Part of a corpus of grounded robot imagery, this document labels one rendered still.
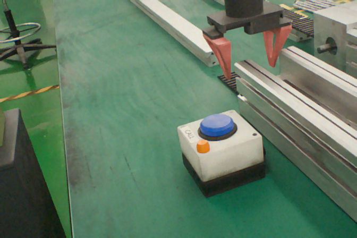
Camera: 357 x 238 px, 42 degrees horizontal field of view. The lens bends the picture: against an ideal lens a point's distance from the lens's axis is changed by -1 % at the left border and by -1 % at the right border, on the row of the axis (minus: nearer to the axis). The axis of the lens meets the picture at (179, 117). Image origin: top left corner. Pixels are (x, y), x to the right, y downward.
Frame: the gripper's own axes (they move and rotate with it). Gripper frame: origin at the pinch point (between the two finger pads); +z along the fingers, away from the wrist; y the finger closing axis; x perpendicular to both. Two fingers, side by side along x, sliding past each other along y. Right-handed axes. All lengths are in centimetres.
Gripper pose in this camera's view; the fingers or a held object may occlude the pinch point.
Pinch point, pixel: (249, 67)
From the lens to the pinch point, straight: 75.2
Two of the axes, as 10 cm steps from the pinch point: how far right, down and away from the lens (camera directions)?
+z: 1.5, 8.7, 4.7
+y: 9.4, -2.8, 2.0
